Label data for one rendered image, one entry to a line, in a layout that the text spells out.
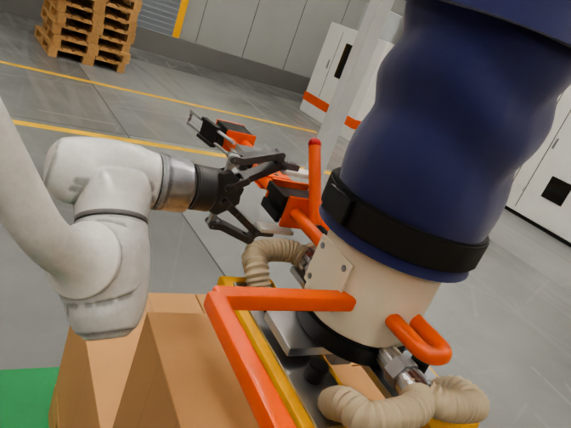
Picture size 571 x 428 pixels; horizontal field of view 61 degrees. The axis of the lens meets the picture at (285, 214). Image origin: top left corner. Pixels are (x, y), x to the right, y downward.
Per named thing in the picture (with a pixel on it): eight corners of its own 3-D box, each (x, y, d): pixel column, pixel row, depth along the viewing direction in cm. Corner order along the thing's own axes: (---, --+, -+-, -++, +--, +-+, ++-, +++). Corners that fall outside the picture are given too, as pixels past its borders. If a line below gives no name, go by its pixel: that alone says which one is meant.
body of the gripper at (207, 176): (189, 153, 81) (239, 163, 86) (176, 199, 84) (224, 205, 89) (202, 171, 75) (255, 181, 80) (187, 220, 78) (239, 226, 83)
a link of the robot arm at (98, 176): (144, 164, 83) (142, 238, 78) (42, 146, 75) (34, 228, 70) (165, 136, 74) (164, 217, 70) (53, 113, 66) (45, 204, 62)
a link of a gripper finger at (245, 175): (221, 185, 85) (218, 178, 84) (278, 160, 87) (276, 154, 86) (228, 195, 81) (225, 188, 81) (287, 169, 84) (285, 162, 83)
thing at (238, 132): (250, 155, 117) (257, 137, 115) (222, 150, 113) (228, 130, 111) (238, 143, 123) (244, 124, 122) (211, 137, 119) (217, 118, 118)
